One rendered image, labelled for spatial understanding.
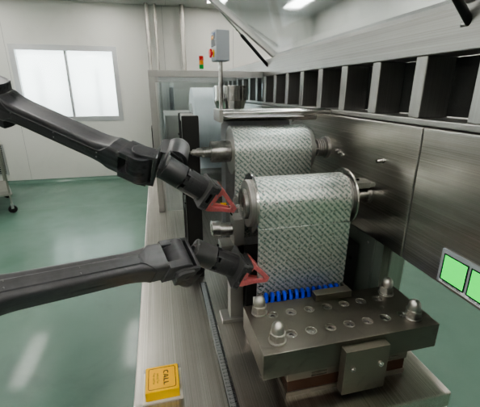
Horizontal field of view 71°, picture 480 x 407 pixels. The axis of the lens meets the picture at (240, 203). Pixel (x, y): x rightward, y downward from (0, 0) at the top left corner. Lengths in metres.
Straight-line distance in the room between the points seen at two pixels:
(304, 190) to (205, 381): 0.48
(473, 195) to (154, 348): 0.77
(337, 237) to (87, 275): 0.57
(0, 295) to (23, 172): 6.20
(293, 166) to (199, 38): 5.44
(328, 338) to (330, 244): 0.23
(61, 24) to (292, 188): 5.90
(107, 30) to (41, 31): 0.96
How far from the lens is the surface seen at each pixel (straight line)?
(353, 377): 0.81
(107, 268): 0.64
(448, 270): 0.77
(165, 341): 0.95
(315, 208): 0.81
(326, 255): 0.88
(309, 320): 0.80
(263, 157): 0.99
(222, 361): 0.88
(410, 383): 0.92
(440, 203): 0.77
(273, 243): 0.80
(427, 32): 0.83
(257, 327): 0.77
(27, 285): 0.62
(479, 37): 0.74
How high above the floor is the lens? 1.51
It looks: 19 degrees down
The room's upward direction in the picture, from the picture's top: straight up
